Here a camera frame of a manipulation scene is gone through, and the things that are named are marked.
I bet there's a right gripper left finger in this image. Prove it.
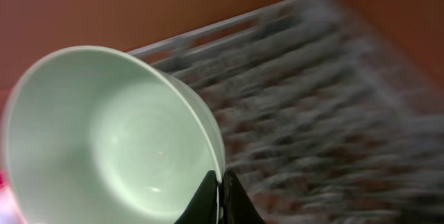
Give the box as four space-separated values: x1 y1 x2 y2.
175 171 219 224

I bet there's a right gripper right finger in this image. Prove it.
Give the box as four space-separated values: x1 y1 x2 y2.
221 171 266 224

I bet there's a green bowl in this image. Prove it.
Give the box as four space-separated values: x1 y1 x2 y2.
2 46 225 224

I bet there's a grey dishwasher rack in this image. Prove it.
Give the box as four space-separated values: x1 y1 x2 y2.
132 0 443 223

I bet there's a red serving tray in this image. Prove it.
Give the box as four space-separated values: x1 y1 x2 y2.
0 170 20 224

